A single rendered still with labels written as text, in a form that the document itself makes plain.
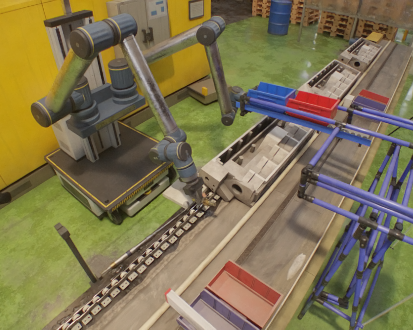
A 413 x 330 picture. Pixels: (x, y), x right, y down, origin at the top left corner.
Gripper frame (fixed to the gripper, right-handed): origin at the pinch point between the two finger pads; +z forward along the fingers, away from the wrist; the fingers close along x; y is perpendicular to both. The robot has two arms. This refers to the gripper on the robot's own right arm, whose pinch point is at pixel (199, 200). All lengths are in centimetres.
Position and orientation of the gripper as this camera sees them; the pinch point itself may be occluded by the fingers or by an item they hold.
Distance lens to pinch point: 171.9
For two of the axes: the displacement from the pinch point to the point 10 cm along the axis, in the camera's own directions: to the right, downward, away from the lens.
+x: 6.3, -5.2, 5.8
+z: 3.3, 8.5, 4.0
